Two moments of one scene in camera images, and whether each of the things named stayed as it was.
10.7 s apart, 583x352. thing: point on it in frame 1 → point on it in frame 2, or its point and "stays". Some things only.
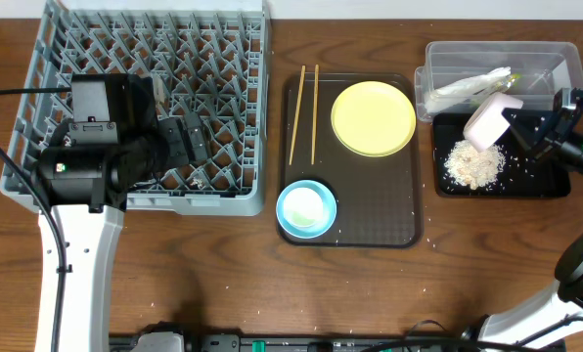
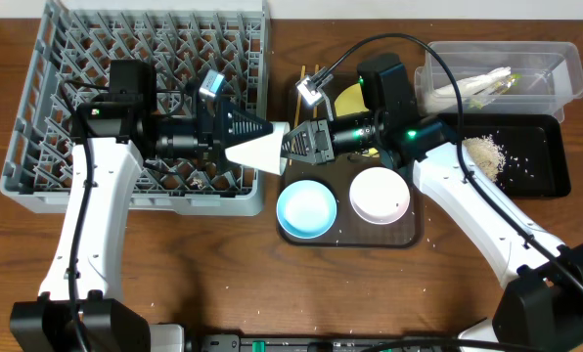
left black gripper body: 185,142 → 215,135
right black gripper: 542,121 → 321,146
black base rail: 347,343 stays
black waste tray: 521,176 stays
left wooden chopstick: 297,111 stays
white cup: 302,206 → 263,153
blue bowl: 306,209 stays
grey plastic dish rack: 207,57 stays
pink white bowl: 487,124 → 380,196
